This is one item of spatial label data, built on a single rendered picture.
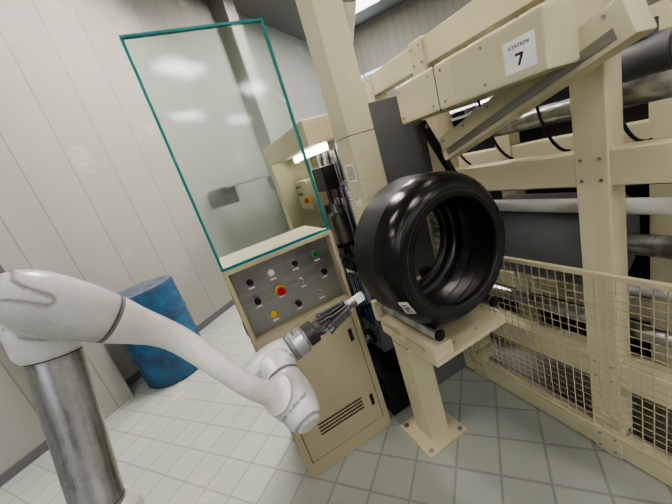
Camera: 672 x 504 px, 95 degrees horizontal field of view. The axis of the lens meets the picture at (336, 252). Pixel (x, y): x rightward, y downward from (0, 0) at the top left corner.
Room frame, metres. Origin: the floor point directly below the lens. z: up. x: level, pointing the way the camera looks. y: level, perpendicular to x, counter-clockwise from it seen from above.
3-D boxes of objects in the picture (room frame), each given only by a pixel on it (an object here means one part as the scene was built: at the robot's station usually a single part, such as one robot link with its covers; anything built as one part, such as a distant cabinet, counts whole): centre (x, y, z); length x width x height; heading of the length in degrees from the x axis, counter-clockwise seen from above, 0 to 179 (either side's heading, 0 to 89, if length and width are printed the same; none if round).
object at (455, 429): (1.39, -0.23, 0.01); 0.27 x 0.27 x 0.02; 21
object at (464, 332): (1.16, -0.33, 0.80); 0.37 x 0.36 x 0.02; 111
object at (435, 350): (1.11, -0.20, 0.84); 0.36 x 0.09 x 0.06; 21
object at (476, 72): (1.15, -0.66, 1.71); 0.61 x 0.25 x 0.15; 21
